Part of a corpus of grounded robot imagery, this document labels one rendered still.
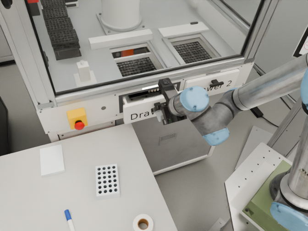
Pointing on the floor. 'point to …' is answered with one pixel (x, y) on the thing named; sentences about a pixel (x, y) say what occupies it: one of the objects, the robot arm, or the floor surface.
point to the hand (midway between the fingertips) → (160, 108)
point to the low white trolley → (81, 186)
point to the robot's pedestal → (245, 197)
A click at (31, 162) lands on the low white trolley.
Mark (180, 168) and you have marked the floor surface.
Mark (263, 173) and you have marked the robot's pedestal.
